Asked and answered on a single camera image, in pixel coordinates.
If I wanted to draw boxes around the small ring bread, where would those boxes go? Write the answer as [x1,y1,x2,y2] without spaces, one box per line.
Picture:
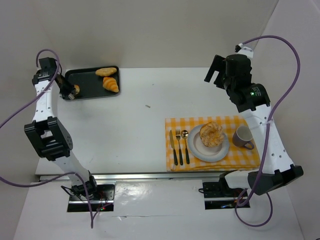
[74,84,80,95]

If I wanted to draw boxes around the sugared round bread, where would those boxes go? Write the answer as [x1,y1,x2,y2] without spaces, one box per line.
[199,121,224,148]

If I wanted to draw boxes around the metal tongs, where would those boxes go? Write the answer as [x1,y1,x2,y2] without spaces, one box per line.
[67,92,76,100]

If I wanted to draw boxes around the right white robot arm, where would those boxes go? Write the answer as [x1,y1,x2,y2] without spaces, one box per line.
[204,44,304,196]

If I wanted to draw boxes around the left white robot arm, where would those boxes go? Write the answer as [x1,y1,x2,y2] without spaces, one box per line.
[24,57,98,199]

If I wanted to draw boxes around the oval bread roll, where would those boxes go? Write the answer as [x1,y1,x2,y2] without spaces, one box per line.
[95,67,118,77]

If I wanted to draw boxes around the black baking tray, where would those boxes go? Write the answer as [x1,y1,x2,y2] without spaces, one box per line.
[64,65,120,100]

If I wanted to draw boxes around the striped croissant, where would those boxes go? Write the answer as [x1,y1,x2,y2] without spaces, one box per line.
[102,77,120,93]

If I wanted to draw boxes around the white plate blue rim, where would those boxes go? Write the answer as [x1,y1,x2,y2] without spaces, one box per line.
[187,124,230,163]

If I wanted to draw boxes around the yellow checkered cloth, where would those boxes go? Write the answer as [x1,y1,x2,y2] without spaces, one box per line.
[165,115,260,172]

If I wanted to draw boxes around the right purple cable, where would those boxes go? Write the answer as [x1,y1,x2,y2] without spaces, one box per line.
[234,35,301,228]

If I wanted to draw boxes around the purple cable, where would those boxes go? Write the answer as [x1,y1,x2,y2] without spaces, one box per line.
[0,49,95,229]
[234,35,301,228]

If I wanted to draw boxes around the black handled spoon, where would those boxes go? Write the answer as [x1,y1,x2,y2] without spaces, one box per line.
[181,130,190,165]

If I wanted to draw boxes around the black handled fork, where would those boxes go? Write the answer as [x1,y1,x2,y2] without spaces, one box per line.
[175,129,184,166]

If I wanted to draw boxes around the black handled knife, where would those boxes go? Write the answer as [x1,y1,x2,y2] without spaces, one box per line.
[169,130,178,166]

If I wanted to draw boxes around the front aluminium rail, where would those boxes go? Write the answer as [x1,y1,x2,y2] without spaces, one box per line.
[93,171,224,183]

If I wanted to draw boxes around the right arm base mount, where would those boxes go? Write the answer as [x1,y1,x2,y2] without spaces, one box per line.
[198,176,243,210]

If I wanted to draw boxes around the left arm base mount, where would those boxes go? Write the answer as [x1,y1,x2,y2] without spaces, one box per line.
[61,183,116,213]

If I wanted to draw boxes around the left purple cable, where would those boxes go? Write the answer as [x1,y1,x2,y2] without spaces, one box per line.
[0,49,95,229]

